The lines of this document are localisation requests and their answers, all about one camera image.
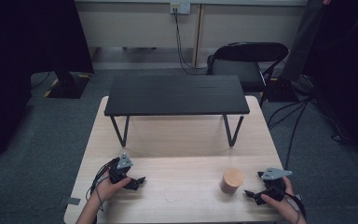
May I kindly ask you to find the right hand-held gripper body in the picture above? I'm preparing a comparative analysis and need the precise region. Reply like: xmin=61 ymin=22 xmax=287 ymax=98
xmin=256 ymin=166 xmax=294 ymax=202

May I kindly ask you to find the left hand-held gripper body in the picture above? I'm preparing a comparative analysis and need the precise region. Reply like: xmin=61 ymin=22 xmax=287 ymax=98
xmin=108 ymin=152 xmax=134 ymax=185

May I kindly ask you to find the wooden cylinder block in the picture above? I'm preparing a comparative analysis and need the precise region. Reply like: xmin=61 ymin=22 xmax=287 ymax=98
xmin=219 ymin=166 xmax=245 ymax=195

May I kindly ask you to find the person's right hand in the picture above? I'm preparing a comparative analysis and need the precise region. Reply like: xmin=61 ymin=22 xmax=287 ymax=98
xmin=260 ymin=176 xmax=300 ymax=219

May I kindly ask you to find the person's left hand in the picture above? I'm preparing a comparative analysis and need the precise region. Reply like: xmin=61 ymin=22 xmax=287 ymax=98
xmin=94 ymin=174 xmax=132 ymax=203

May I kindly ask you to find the black shelf with metal legs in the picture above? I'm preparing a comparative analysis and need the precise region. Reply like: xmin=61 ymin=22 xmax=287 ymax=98
xmin=103 ymin=74 xmax=251 ymax=148

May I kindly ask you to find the black stand base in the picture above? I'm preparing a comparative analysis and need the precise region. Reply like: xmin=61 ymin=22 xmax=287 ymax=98
xmin=264 ymin=77 xmax=300 ymax=103
xmin=44 ymin=69 xmax=91 ymax=100

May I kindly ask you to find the black folding chair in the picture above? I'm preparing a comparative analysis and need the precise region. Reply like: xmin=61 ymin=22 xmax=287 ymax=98
xmin=206 ymin=41 xmax=290 ymax=108

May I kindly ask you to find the black curtain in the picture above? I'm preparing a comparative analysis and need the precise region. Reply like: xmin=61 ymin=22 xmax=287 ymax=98
xmin=302 ymin=0 xmax=358 ymax=172
xmin=0 ymin=0 xmax=95 ymax=165

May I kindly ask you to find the right hand-held gripper cable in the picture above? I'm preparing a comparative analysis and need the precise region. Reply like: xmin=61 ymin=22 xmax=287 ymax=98
xmin=283 ymin=191 xmax=308 ymax=224

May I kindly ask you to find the black floor cable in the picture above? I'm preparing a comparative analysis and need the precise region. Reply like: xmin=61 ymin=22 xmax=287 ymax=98
xmin=266 ymin=96 xmax=313 ymax=172

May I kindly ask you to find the black cable at wall socket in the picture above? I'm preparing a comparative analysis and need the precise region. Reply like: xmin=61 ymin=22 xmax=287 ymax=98
xmin=172 ymin=8 xmax=209 ymax=77

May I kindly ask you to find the white wall socket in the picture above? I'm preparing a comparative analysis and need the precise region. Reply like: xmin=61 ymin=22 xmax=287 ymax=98
xmin=169 ymin=2 xmax=192 ymax=15

